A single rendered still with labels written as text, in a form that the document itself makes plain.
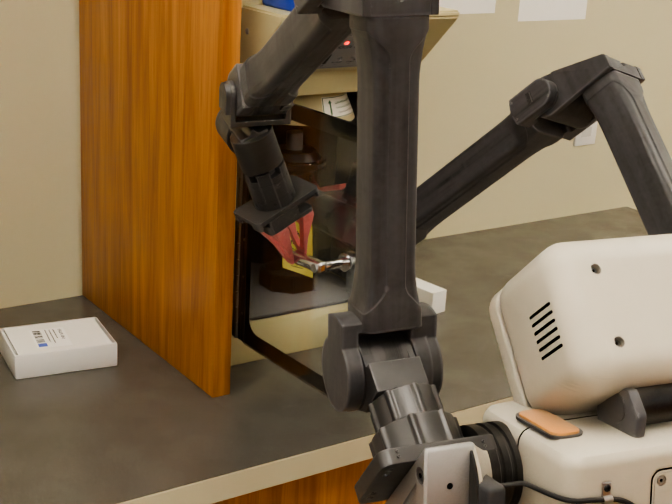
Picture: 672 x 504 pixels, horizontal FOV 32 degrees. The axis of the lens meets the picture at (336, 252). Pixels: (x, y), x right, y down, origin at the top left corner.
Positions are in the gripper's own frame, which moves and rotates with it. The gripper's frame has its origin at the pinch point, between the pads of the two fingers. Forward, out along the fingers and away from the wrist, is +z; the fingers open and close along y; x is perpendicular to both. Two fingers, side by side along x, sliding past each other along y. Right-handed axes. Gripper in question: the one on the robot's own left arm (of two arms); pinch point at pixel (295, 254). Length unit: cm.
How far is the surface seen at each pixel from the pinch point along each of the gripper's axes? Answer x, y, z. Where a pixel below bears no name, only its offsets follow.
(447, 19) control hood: -10.6, -42.3, -13.0
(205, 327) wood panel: -15.7, 10.6, 12.7
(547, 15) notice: -62, -108, 27
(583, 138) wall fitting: -61, -110, 60
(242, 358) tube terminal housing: -21.6, 5.0, 25.9
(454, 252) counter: -49, -58, 56
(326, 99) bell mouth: -24.6, -25.9, -4.6
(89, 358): -31.0, 24.8, 15.9
